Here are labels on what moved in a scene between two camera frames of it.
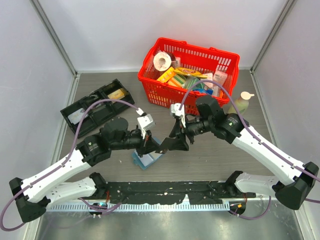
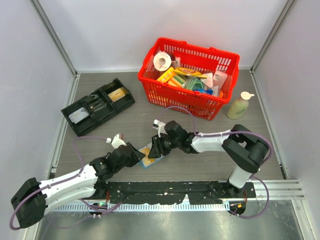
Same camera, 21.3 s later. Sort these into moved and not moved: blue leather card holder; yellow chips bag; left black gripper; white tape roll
Moved: left black gripper
Not moved: yellow chips bag; white tape roll; blue leather card holder
